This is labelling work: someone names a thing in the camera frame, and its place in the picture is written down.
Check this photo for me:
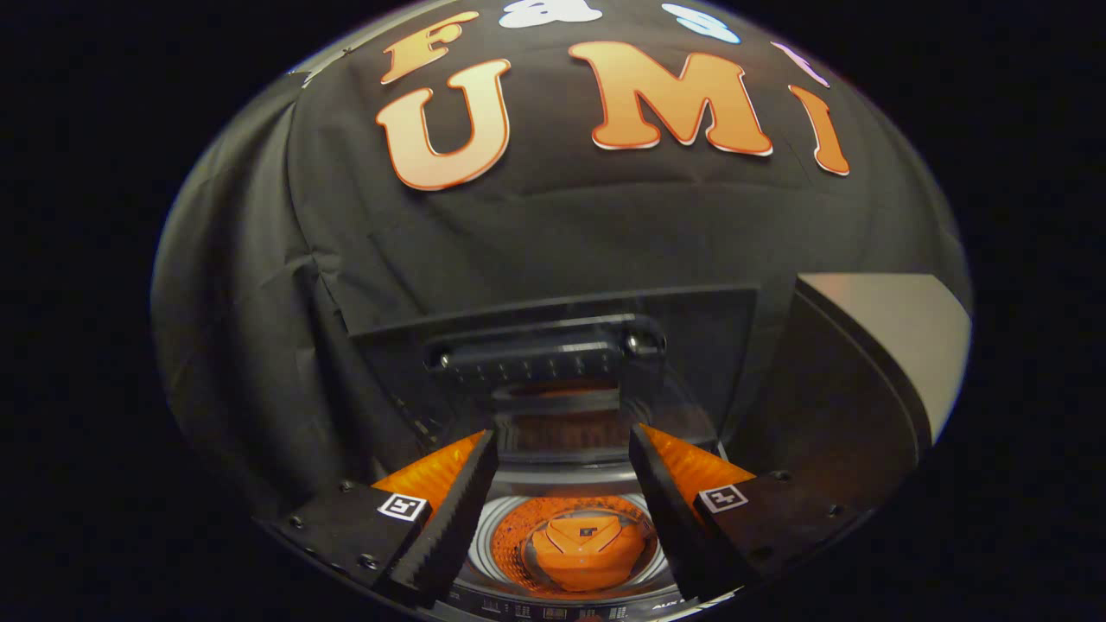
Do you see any black backdrop cloth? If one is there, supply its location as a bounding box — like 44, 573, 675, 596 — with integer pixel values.
151, 0, 969, 528

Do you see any yellow polo shirt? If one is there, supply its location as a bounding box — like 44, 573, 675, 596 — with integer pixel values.
518, 510, 649, 593

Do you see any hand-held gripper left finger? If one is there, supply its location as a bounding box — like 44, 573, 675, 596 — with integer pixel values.
251, 428, 500, 610

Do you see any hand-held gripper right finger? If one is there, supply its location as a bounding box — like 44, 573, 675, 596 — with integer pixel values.
628, 422, 871, 605

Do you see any dark washing machine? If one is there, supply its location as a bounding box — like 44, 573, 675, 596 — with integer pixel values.
432, 449, 735, 621

